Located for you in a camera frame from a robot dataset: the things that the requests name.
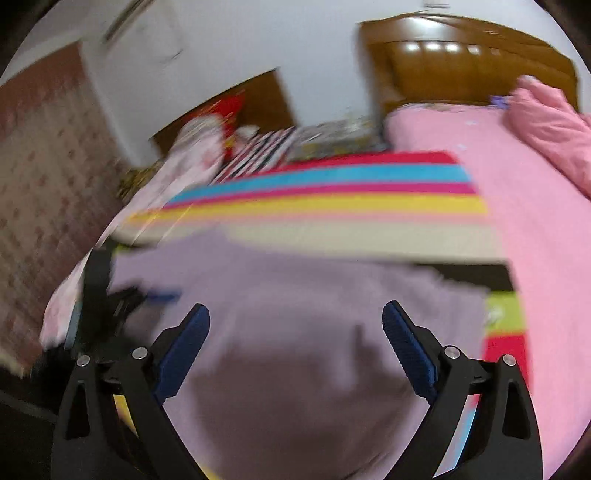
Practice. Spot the white air conditioner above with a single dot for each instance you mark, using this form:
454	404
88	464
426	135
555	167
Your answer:
124	21

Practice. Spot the small dark wooden headboard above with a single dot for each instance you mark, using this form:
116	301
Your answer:
268	101

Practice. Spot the red pillow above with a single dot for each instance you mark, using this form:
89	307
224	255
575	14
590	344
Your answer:
228	110

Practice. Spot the plaid bed sheet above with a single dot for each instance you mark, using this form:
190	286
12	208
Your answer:
258	152

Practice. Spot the large glossy wooden headboard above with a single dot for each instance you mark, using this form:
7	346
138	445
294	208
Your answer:
461	64

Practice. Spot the purple pants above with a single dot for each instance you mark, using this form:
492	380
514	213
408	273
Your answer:
286	350

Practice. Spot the pink quilt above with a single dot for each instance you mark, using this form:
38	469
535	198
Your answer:
549	124

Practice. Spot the pink bed sheet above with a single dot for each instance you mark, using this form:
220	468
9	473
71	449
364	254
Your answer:
545	277

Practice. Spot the floral striped curtain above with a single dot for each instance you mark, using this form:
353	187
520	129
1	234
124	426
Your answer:
51	175

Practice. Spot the nightstand with floral cover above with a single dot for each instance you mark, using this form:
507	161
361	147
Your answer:
332	138

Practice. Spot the small purple cloth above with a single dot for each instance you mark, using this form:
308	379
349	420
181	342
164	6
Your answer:
501	101

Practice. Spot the pale floral quilt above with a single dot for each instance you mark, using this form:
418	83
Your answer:
194	157

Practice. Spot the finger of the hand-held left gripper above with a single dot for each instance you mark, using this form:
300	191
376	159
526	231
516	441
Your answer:
161	297

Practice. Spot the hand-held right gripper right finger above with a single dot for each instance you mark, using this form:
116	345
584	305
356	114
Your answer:
408	346

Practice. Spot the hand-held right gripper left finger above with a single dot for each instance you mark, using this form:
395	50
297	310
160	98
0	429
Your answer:
184	350

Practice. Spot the multicolour striped blanket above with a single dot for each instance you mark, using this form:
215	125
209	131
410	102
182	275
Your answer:
332	203

